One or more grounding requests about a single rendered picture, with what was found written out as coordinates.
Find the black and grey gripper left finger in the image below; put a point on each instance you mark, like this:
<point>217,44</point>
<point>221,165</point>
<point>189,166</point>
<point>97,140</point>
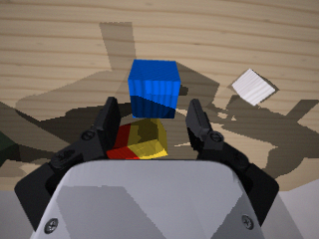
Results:
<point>36,189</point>

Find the yellow cube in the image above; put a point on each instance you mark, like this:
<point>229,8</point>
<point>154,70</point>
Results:
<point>147,139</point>

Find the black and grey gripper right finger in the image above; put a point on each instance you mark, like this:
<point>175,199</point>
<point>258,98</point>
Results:
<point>260,187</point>

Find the blue cube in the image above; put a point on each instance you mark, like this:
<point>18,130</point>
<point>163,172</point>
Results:
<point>154,87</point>

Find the light wooden cube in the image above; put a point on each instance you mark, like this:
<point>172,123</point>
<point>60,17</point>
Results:
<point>252,88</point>

